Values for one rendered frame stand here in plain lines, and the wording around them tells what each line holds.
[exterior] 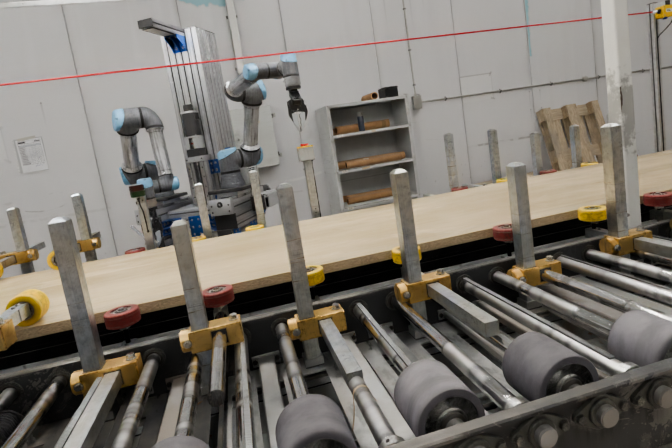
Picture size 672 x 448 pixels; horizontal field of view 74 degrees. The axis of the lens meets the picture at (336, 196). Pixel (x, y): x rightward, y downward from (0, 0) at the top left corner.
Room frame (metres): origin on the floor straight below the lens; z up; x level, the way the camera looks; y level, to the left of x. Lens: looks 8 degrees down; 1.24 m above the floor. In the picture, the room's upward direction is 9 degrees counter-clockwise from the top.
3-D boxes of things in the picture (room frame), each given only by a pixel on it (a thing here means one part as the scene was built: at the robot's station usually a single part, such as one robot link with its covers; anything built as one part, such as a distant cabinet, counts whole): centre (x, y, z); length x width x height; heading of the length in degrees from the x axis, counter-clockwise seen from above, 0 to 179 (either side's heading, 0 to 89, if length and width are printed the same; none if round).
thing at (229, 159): (2.69, 0.60, 1.21); 0.13 x 0.12 x 0.14; 121
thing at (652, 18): (2.54, -1.90, 1.20); 0.15 x 0.12 x 1.00; 102
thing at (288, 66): (2.16, 0.12, 1.60); 0.09 x 0.08 x 0.11; 31
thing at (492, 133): (2.35, -0.86, 0.92); 0.03 x 0.03 x 0.48; 12
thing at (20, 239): (1.88, 1.34, 0.92); 0.03 x 0.03 x 0.48; 12
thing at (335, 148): (4.81, -0.41, 0.78); 0.90 x 0.45 x 1.55; 105
